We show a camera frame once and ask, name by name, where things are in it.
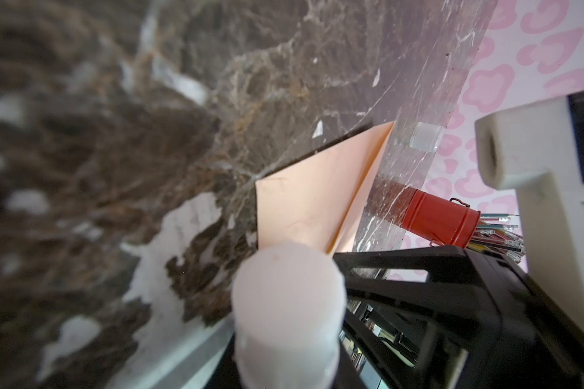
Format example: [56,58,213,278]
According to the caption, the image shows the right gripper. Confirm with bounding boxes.
[335,246,584,388]

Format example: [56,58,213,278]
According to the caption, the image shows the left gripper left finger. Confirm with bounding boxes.
[204,336,238,389]

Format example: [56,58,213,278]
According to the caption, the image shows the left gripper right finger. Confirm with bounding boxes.
[333,343,367,389]

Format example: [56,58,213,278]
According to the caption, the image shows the white glue stick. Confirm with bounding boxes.
[231,242,347,388]

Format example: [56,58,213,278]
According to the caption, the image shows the peach envelope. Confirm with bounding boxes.
[255,123,394,255]

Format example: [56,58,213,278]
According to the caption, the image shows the clear glue stick cap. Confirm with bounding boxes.
[409,123,445,153]

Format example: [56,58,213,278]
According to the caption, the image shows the red pencil cup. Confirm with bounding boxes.
[402,190,526,264]

